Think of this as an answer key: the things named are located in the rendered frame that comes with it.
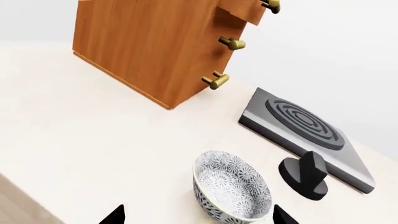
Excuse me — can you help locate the brass drawer handle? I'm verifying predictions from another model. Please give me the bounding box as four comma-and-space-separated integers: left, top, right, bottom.
218, 36, 247, 50
201, 71, 231, 91
260, 0, 281, 14

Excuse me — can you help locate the grey flat stove burner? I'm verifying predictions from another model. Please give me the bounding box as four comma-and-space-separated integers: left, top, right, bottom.
238, 86, 376, 195

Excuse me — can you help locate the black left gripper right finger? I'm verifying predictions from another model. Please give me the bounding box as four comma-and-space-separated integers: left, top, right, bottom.
272, 204, 300, 224

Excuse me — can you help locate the wooden drawer cabinet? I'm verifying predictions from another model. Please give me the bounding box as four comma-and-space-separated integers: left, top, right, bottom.
72, 0, 268, 110

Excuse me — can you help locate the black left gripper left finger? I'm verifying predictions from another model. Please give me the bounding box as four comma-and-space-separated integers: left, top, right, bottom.
98, 203, 126, 224

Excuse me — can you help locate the black white patterned bowl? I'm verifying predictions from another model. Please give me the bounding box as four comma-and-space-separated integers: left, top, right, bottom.
192, 150, 274, 224

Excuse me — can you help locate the black stove knob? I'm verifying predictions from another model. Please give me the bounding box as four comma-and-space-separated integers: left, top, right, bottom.
279, 151, 329, 201

